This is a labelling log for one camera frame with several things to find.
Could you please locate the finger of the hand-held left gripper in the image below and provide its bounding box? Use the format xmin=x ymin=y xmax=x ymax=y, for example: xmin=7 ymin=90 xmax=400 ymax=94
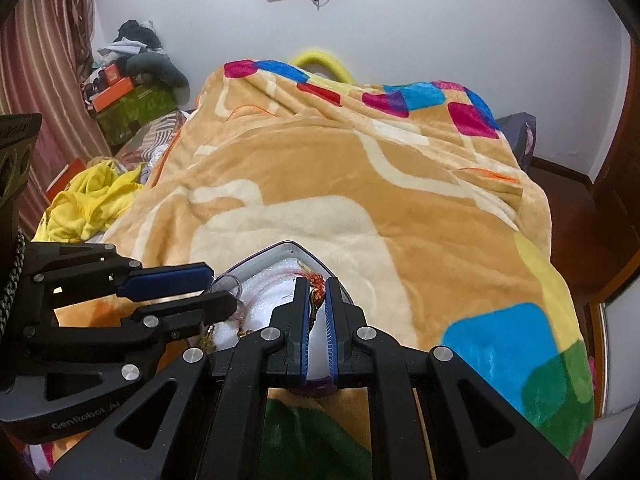
xmin=29 ymin=243 xmax=212 ymax=307
xmin=15 ymin=292 xmax=238 ymax=405

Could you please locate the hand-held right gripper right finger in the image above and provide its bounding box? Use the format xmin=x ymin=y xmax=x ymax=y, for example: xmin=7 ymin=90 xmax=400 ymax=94
xmin=325 ymin=277 xmax=586 ymax=480

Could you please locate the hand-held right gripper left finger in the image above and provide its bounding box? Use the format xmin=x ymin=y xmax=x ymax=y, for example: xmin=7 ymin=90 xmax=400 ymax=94
xmin=50 ymin=279 xmax=310 ymax=480

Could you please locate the red beaded jewelry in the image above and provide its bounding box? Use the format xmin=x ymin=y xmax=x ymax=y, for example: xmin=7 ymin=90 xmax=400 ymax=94
xmin=297 ymin=260 xmax=329 ymax=333

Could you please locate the white jewelry box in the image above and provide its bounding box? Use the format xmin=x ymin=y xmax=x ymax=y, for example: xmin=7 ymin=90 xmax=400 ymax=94
xmin=187 ymin=241 xmax=362 ymax=391

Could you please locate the yellow cloth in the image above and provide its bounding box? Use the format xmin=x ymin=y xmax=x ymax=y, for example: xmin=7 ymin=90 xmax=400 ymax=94
xmin=32 ymin=157 xmax=147 ymax=244

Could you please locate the zebra striped cloth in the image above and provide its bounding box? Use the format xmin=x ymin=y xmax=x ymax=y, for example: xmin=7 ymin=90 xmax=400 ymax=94
xmin=114 ymin=110 xmax=187 ymax=172

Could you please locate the orange box lid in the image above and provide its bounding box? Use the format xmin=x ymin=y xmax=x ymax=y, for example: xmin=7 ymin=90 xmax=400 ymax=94
xmin=45 ymin=157 xmax=87 ymax=202

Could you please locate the green box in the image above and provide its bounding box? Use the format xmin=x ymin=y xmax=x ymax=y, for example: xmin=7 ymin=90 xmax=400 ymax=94
xmin=95 ymin=85 xmax=179 ymax=147

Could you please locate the orange patterned blanket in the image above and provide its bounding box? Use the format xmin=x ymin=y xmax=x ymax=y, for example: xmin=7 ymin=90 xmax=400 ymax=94
xmin=30 ymin=59 xmax=597 ymax=480

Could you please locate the orange box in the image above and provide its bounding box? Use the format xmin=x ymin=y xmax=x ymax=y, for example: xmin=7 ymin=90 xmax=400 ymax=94
xmin=90 ymin=77 xmax=137 ymax=114

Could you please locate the pile of dark clothes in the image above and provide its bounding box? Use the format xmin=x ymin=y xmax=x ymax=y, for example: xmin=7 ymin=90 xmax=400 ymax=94
xmin=97 ymin=20 xmax=191 ymax=92

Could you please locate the striped curtain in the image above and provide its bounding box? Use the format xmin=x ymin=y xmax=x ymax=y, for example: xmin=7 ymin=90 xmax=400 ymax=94
xmin=0 ymin=0 xmax=115 ymax=233

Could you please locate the yellow curved headboard piece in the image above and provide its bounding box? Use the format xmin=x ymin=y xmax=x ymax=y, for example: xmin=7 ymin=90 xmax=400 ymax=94
xmin=292 ymin=49 xmax=357 ymax=84

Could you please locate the dark purple pillow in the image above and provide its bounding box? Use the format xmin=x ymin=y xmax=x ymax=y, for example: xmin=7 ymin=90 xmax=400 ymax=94
xmin=495 ymin=112 xmax=537 ymax=167

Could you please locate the wooden wardrobe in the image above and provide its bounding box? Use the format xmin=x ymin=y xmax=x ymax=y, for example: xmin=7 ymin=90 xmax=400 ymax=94
xmin=587 ymin=30 xmax=640 ymax=416

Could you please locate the gold chain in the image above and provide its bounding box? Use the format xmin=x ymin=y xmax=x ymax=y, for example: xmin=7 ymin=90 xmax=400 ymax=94
xmin=200 ymin=324 xmax=257 ymax=352

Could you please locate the black braided cord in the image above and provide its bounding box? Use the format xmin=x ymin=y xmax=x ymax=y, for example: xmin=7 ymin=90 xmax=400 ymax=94
xmin=0 ymin=229 xmax=27 ymax=335

